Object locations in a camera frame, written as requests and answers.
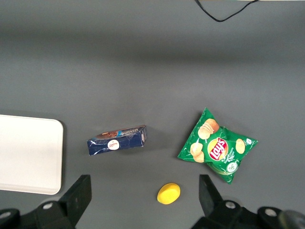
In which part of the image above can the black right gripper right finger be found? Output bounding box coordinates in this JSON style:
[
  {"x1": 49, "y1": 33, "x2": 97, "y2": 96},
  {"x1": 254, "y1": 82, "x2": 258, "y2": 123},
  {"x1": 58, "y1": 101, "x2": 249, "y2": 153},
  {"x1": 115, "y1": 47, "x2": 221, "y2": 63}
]
[{"x1": 199, "y1": 174, "x2": 224, "y2": 218}]

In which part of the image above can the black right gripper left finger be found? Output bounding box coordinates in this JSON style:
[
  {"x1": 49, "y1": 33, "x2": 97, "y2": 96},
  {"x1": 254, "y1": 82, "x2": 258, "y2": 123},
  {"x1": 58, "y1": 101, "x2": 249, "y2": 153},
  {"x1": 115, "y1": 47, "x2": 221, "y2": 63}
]
[{"x1": 58, "y1": 174, "x2": 92, "y2": 227}]

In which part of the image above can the white rectangular plastic tray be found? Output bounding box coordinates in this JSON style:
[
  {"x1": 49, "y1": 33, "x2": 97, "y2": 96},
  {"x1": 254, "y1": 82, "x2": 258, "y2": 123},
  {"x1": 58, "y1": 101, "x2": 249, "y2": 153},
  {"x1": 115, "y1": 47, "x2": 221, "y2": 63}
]
[{"x1": 0, "y1": 114, "x2": 64, "y2": 196}]

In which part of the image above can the blue cookie box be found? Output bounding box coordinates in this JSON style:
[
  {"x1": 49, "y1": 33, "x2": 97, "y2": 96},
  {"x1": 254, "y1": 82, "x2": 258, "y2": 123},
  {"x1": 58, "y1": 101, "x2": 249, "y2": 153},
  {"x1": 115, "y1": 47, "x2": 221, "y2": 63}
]
[{"x1": 86, "y1": 125, "x2": 148, "y2": 157}]

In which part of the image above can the green Lays chips bag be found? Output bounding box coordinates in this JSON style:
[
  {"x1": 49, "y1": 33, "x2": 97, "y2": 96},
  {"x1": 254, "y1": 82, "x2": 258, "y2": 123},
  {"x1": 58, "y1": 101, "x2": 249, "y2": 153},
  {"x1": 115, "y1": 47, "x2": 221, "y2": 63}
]
[{"x1": 177, "y1": 107, "x2": 259, "y2": 185}]

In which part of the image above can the thin black looped cable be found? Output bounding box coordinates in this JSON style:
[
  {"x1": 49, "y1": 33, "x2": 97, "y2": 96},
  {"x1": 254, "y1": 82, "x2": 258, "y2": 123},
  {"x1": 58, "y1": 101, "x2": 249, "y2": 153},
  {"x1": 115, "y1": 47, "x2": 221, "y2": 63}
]
[{"x1": 194, "y1": 0, "x2": 259, "y2": 23}]

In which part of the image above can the yellow lemon-shaped toy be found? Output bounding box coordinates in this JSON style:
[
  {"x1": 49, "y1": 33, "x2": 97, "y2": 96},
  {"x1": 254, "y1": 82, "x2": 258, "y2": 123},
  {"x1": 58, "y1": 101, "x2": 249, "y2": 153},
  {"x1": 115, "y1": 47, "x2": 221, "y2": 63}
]
[{"x1": 156, "y1": 182, "x2": 181, "y2": 205}]

